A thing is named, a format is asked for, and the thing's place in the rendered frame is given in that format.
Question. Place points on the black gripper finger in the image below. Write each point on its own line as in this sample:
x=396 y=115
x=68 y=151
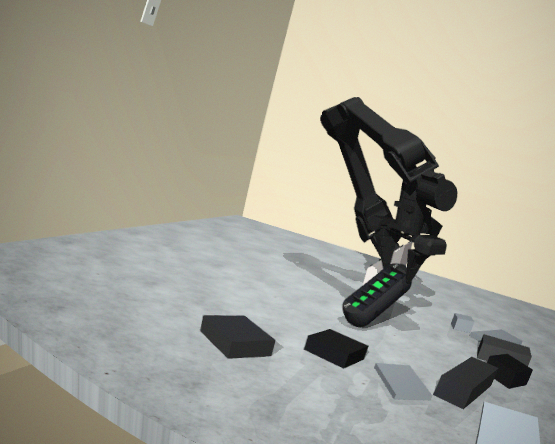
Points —
x=386 y=246
x=415 y=260

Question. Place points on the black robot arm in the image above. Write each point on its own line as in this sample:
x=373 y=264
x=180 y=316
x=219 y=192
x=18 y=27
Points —
x=401 y=149

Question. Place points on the dark grey switch panel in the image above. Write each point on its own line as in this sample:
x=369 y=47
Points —
x=364 y=305

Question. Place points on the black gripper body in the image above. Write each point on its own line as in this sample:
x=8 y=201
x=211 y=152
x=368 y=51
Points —
x=409 y=219

